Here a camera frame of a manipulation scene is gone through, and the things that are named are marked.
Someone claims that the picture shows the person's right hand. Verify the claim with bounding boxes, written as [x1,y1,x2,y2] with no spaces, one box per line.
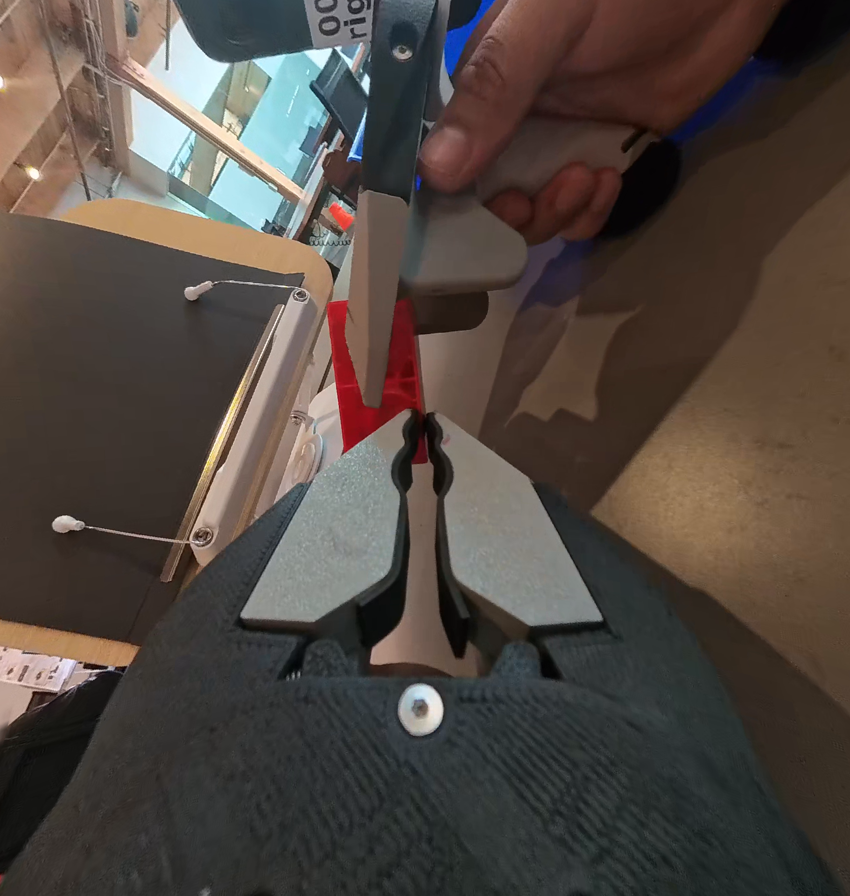
[418,0,798,246]

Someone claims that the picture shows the wire page holder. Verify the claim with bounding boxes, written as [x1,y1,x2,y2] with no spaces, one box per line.
[51,514,214,547]
[184,279,310,303]

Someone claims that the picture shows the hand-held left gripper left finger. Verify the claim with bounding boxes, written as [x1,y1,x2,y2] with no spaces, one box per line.
[239,409,419,631]

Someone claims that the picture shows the glass partition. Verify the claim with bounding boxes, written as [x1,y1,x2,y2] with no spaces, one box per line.
[127,42,370,232]

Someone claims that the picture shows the black monitor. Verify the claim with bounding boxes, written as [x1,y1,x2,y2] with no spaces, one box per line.
[311,49,370,141]

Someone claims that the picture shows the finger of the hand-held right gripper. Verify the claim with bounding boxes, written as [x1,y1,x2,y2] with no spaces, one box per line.
[345,188,410,410]

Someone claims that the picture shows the printed paper sheets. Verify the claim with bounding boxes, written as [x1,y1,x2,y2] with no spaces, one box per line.
[0,640,76,695]

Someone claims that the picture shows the white stand base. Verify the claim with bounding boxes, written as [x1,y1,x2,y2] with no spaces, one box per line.
[274,301,359,505]

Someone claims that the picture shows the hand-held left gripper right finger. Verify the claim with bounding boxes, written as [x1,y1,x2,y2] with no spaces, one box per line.
[425,412,605,659]

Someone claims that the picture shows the red plastic block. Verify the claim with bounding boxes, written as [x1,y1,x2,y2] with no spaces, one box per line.
[327,297,429,466]

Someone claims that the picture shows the white stand ledge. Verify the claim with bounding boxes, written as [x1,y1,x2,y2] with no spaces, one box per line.
[190,288,328,568]

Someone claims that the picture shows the wooden beam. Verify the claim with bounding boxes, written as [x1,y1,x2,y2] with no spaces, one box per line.
[120,56,307,204]

